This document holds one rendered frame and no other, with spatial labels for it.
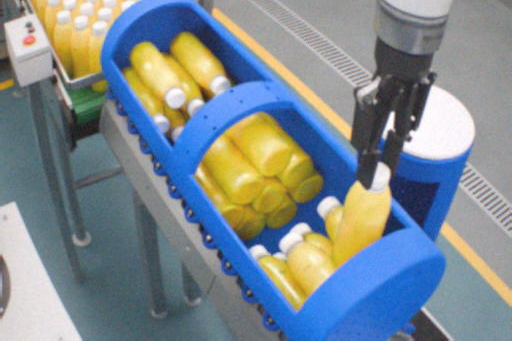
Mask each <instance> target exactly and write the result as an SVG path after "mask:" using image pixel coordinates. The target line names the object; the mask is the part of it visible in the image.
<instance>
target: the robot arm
mask: <svg viewBox="0 0 512 341"><path fill-rule="evenodd" d="M452 1H453V0H377V1H376V4H375V6H376V9H375V12H374V20H373V28H374V30H375V32H376V34H377V38H376V42H375V49H374V60H375V64H376V67H377V69H376V71H375V73H374V74H373V75H372V83H371V84H369V85H368V86H367V87H366V86H365V88H362V87H361V86H359V85H358V86H356V87H355V88H354V89H353V94H354V96H355V100H356V104H355V109H354V115H353V122H352V128H351V134H350V140H349V144H350V145H351V146H352V147H353V148H354V149H355V150H356V151H357V152H358V153H359V157H358V161H357V164H358V167H357V170H356V174H355V179H356V180H357V181H358V182H359V183H360V184H361V185H362V186H363V187H364V188H365V189H366V190H367V191H368V190H370V189H372V185H373V182H374V177H375V173H376V169H377V166H378V162H379V159H380V155H381V151H380V150H379V149H378V148H377V147H378V145H379V143H380V140H381V138H382V136H383V133H384V131H385V130H386V129H385V127H386V125H387V123H388V120H389V118H390V116H391V112H394V117H393V129H394V131H393V130H392V129H390V130H388V131H387V133H386V140H385V144H384V148H383V152H382V156H381V160H380V163H382V164H384V165H386V167H388V168H389V171H390V178H391V179H393V178H394V177H395V175H396V171H397V168H398V164H399V162H400V158H401V155H402V150H403V147H404V143H405V141H406V142H408V143H409V142H411V141H412V139H413V137H411V136H410V132H411V131H414V132H416V131H418V129H419V125H420V123H421V121H422V118H423V113H424V110H425V108H426V103H427V100H428V97H429V93H430V90H431V88H432V87H431V86H432V85H433V84H434V81H435V79H436V78H437V74H436V72H434V71H433V70H432V69H431V68H430V67H431V65H432V62H433V60H432V59H433V56H434V52H436V51H437V50H439V48H440V47H441V45H442V40H443V38H444V37H443V35H444V33H445V28H446V23H447V19H448V18H449V11H450V10H449V8H450V7H451V3H452ZM412 117H413V118H414V120H413V119H412Z"/></svg>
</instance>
